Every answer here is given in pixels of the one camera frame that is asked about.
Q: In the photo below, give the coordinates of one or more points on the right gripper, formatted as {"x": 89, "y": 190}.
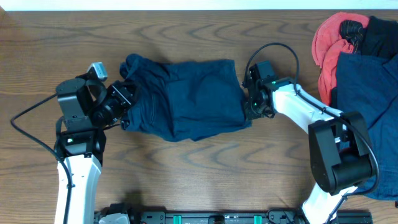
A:
{"x": 249, "y": 114}

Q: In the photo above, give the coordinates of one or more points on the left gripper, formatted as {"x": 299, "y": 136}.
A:
{"x": 118, "y": 91}

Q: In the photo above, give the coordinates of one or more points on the navy blue shorts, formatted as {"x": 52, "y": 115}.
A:
{"x": 188, "y": 100}

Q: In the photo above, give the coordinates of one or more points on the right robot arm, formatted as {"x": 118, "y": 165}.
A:
{"x": 341, "y": 157}

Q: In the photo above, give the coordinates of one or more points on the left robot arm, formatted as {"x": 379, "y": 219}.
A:
{"x": 88, "y": 108}

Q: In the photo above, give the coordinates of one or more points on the red cloth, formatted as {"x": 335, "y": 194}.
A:
{"x": 327, "y": 45}

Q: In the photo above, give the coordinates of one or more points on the navy blue shirt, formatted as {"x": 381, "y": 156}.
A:
{"x": 368, "y": 85}

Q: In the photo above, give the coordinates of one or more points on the dark striped garment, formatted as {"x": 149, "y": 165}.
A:
{"x": 354, "y": 32}

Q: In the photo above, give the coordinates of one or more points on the black garment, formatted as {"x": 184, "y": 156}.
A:
{"x": 380, "y": 39}

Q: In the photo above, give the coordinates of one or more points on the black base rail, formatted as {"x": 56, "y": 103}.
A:
{"x": 119, "y": 213}

